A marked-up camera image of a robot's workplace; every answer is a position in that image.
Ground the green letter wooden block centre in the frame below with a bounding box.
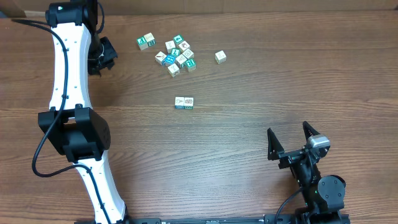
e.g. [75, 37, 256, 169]
[170, 48, 181, 57]

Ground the plain wooden block lower middle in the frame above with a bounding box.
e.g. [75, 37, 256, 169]
[167, 63, 180, 77]

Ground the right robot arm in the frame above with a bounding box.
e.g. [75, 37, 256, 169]
[264, 121, 350, 224]

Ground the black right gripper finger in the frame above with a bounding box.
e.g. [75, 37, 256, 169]
[267, 128, 285, 161]
[303, 121, 320, 141]

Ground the plain wooden block green side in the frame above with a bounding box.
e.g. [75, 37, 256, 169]
[144, 32, 156, 47]

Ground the wooden block brown picture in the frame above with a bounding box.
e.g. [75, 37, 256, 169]
[182, 49, 194, 60]

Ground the brown cardboard backdrop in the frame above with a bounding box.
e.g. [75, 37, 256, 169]
[0, 0, 398, 18]

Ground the wooden block animal picture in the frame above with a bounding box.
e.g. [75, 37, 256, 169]
[178, 40, 190, 52]

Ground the plain wooden block centre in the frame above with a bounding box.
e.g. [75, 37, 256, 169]
[175, 54, 187, 68]

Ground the lone plain wooden block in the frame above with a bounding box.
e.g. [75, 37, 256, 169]
[215, 50, 226, 64]

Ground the green-top wooden block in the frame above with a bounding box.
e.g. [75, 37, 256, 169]
[136, 36, 149, 50]
[185, 58, 197, 72]
[173, 34, 184, 45]

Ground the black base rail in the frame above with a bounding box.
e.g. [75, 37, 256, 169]
[74, 213, 351, 224]

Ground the plain wooden block upper middle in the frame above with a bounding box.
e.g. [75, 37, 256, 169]
[165, 40, 175, 54]

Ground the wooden block pencil picture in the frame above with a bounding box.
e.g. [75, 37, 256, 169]
[155, 51, 167, 66]

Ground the wooden block green edge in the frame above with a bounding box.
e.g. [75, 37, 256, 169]
[184, 97, 194, 110]

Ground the blue-top wooden block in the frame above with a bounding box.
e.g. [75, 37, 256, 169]
[164, 55, 176, 66]

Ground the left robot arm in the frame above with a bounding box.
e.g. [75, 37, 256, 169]
[38, 1, 129, 223]

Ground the wooden block blue edge lowest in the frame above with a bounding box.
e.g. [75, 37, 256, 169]
[175, 96, 185, 109]

